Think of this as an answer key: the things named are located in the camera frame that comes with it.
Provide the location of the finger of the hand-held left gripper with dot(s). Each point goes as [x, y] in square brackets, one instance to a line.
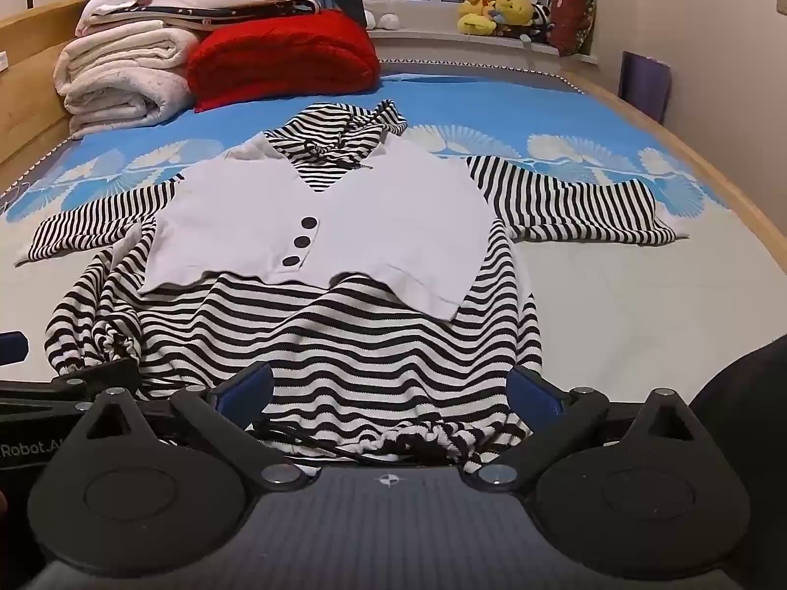
[12, 348]
[98, 372]

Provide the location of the blue white patterned bed mat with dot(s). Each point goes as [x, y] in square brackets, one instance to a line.
[553, 117]

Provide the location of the yellow plush toy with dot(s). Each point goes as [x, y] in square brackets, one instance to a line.
[476, 12]
[513, 9]

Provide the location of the white window sill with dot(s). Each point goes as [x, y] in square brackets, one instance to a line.
[430, 43]

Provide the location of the red folded blanket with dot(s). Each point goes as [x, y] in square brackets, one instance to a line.
[283, 61]

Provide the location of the purple bag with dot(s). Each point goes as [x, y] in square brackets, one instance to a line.
[644, 86]

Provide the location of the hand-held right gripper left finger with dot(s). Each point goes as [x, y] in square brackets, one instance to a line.
[246, 388]

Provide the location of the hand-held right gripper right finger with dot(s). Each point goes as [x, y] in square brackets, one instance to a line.
[533, 394]

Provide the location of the black white plush toy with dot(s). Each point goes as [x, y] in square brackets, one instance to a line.
[541, 21]

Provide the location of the white folded quilt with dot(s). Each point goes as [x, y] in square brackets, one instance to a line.
[117, 74]

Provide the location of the wooden bed frame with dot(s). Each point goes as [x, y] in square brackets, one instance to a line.
[24, 98]

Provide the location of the striped hooded top white vest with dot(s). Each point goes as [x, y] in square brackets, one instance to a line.
[381, 215]

